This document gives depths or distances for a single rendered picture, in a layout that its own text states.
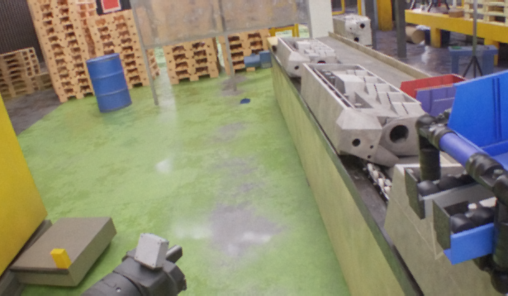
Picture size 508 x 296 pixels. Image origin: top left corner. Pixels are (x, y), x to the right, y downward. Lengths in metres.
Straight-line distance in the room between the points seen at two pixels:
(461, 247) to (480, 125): 0.22
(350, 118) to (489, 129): 0.87
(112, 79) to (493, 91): 6.26
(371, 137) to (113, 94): 5.57
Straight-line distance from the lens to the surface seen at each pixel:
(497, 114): 0.66
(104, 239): 2.76
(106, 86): 6.64
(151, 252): 0.63
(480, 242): 0.52
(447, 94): 2.13
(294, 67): 2.87
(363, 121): 1.48
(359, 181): 1.46
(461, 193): 0.63
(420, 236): 0.94
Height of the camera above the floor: 1.48
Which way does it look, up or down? 23 degrees down
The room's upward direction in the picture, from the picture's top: 10 degrees counter-clockwise
